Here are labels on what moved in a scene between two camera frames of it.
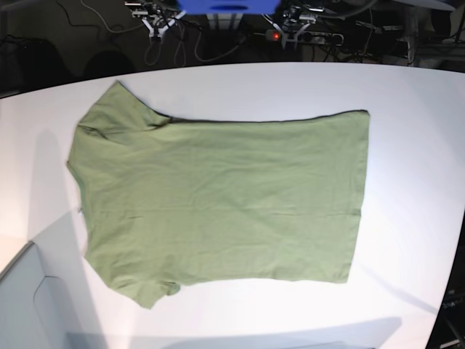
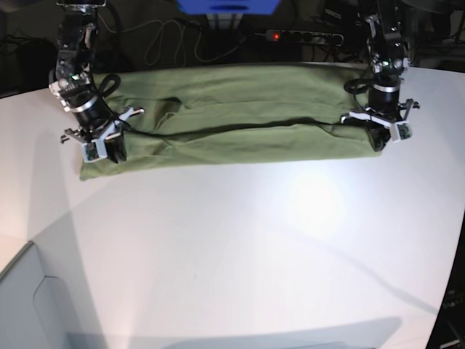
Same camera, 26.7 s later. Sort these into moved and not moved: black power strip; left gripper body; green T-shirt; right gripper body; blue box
Moved: green T-shirt; left gripper body; right gripper body
Not moved: blue box; black power strip
